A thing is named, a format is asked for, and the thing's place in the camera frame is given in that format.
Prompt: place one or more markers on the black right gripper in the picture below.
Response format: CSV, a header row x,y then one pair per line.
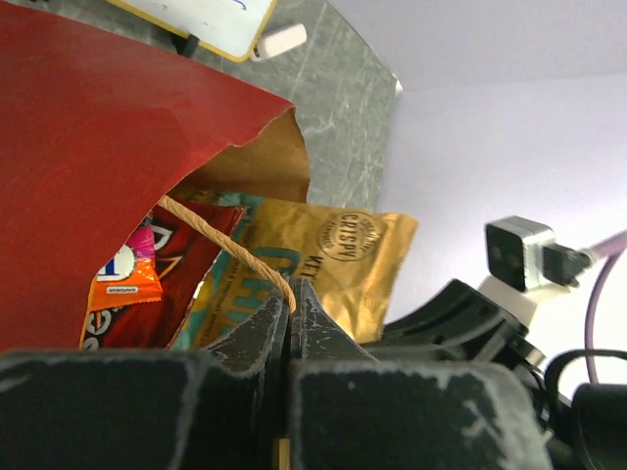
x,y
459,330

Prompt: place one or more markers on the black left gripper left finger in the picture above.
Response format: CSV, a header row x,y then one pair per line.
x,y
149,409

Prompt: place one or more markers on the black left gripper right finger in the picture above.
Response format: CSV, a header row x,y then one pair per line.
x,y
348,412

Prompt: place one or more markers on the gold kettle chips bag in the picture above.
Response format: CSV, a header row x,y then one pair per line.
x,y
352,257

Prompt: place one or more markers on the red Doritos bag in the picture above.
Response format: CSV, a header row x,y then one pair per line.
x,y
183,258

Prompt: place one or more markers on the red brown paper bag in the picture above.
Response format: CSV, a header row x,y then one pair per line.
x,y
95,129

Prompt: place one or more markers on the colourful candy packets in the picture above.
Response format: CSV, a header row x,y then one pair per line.
x,y
141,240

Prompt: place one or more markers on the white eraser marker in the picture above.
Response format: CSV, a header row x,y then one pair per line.
x,y
279,41

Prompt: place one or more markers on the small whiteboard yellow frame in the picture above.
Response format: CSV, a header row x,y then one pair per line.
x,y
228,28

